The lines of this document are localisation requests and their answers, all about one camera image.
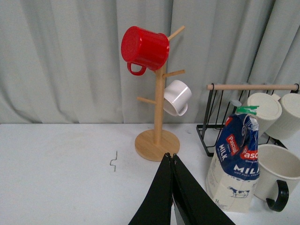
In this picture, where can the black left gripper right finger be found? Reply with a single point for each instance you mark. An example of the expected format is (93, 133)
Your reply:
(192, 204)

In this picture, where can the blue Pascual milk carton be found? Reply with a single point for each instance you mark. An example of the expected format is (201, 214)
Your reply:
(234, 170)

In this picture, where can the cream ribbed mug right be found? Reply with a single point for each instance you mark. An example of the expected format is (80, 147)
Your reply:
(289, 121)

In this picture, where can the black wire cup rack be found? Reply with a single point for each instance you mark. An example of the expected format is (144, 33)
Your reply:
(223, 100)

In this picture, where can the wooden mug tree stand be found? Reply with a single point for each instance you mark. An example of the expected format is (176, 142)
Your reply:
(154, 143)

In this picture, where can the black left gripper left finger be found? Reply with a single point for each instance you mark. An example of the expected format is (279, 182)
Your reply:
(156, 207)

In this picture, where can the small white mug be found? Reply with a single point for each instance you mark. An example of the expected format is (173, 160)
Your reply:
(176, 97)

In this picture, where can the red enamel mug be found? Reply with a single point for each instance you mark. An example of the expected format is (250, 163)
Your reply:
(143, 49)

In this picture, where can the cream ribbed mug left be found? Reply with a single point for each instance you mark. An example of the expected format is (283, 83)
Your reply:
(268, 111)

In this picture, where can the smiley cup black handle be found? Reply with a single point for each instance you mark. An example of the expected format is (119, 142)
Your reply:
(279, 175)

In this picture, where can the cream ribbed mug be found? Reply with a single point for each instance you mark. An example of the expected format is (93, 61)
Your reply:
(289, 121)
(268, 111)

